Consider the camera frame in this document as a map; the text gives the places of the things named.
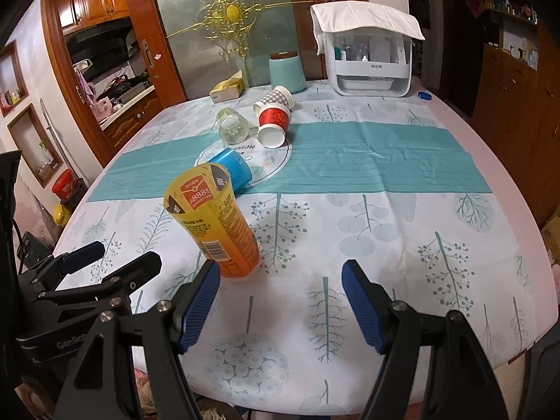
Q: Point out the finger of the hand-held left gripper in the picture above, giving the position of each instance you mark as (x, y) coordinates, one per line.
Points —
(135, 269)
(83, 256)

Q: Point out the black range hood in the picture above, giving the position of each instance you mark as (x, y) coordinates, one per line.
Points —
(98, 37)

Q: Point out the white cloth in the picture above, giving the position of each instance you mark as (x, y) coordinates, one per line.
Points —
(363, 15)

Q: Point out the yellow jar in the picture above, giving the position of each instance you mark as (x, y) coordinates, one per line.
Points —
(61, 216)

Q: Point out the grey checkered paper cup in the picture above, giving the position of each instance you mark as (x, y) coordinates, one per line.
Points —
(275, 95)

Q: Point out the yellow orange plastic cup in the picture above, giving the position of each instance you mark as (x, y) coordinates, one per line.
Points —
(218, 227)

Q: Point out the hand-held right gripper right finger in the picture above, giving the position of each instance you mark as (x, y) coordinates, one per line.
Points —
(362, 310)

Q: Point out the dark wooden cabinet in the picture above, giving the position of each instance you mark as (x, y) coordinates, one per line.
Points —
(507, 109)

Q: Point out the red paper cup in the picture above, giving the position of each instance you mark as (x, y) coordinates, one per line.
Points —
(274, 116)

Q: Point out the pink bag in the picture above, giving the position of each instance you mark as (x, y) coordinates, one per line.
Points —
(101, 110)

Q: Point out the small blue oval object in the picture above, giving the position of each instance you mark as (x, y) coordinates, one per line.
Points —
(425, 96)

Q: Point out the white storage box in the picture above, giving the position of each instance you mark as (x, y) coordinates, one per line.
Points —
(372, 70)

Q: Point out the cardboard box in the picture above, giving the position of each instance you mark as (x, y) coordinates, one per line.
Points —
(552, 240)

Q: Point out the wooden kitchen counter cabinet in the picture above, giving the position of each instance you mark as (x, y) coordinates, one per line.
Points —
(131, 118)

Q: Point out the blue plastic cup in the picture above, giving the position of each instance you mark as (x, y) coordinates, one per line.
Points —
(236, 168)

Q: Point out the small wooden wall niche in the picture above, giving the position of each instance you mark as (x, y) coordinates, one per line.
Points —
(12, 78)

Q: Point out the large wooden wall niche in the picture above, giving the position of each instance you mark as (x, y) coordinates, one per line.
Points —
(37, 148)

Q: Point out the yellow tissue box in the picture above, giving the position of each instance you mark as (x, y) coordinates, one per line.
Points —
(225, 91)

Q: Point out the teal canister with brown lid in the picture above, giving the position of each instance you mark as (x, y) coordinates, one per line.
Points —
(286, 74)

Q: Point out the clear glass cup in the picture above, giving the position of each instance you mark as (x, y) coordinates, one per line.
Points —
(232, 127)

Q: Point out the red tub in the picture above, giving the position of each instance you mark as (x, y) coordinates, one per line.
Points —
(64, 183)

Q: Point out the frosted glass door gold ornament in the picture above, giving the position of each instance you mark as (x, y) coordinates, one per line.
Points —
(197, 30)

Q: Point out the wooden kitchen wall cabinets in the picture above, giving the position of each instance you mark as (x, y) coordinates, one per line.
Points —
(92, 0)

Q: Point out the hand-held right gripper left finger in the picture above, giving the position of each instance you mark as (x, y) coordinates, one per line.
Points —
(200, 308)

